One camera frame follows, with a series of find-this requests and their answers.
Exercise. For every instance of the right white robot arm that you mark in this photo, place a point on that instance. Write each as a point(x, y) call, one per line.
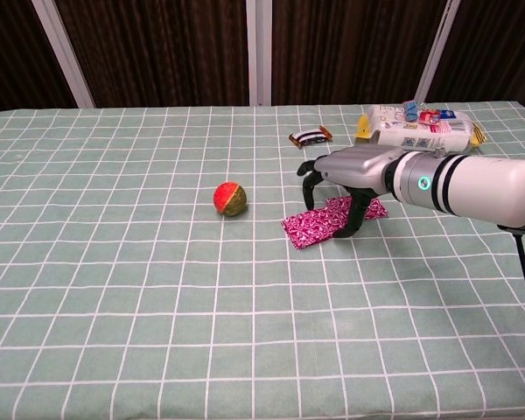
point(472, 188)

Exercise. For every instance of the green checked tablecloth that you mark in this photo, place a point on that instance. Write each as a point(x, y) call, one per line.
point(157, 284)

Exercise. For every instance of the dark white-framed partition panel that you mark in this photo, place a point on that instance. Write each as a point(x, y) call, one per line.
point(494, 48)
point(157, 52)
point(350, 52)
point(13, 57)

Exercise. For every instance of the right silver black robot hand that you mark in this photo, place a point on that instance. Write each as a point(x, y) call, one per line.
point(354, 168)

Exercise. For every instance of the pink patterned cloth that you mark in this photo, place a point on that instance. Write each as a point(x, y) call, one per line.
point(312, 229)

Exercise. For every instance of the white printed plastic package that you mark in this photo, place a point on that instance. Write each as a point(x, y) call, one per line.
point(420, 133)

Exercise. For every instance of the red and green ball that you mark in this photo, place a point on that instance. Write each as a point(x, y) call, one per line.
point(229, 199)

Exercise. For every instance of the black white striped snack bar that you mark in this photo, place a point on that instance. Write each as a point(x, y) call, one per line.
point(310, 137)

